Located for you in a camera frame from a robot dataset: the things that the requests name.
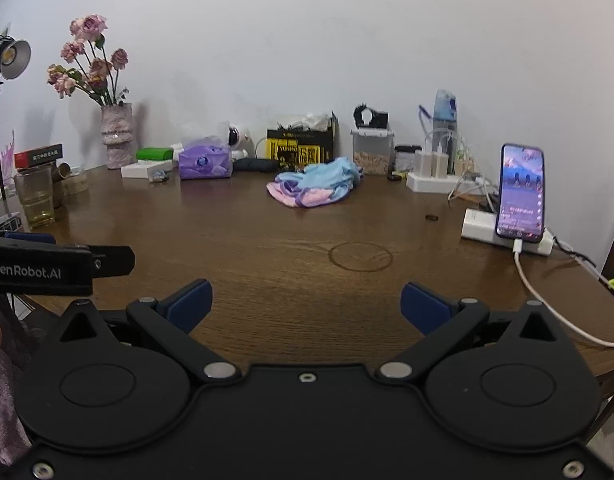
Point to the green box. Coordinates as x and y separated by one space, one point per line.
154 154

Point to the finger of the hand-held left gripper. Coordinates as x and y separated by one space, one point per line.
27 238
114 261

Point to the white security camera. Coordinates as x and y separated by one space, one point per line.
237 137

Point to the red black box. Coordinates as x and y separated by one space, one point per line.
37 155

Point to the glass cup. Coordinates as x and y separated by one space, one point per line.
35 197

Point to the clear storage container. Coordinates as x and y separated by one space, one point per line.
372 152

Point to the black yellow box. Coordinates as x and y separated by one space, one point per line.
299 147

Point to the white charger block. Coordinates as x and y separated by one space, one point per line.
423 164

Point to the smartphone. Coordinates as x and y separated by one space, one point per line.
521 190

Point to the person's pink fuzzy clothing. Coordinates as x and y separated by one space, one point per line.
2 410

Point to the dried rose flowers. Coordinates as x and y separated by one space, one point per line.
89 65

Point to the pink textured vase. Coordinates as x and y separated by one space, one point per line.
118 137

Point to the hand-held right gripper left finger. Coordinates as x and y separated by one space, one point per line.
189 305

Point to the tape roll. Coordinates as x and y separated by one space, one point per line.
72 180

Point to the purple tissue pack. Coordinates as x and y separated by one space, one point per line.
204 162

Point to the studio lamp on stand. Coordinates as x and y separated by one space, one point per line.
12 57

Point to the white power bank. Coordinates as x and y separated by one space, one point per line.
479 225

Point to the pastel mesh tank top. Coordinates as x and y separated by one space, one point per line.
317 182

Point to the white flat box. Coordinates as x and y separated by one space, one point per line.
146 169

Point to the dark blue pouch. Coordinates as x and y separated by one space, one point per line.
254 164

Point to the small blue packet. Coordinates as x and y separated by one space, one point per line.
160 176

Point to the white power strip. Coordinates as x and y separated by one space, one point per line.
437 183

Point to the crumpled white paper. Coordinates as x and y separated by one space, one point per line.
312 121

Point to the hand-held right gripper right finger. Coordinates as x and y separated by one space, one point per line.
426 307

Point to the clear blue water bottle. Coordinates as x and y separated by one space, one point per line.
444 120

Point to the beige charger block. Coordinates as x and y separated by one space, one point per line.
441 162

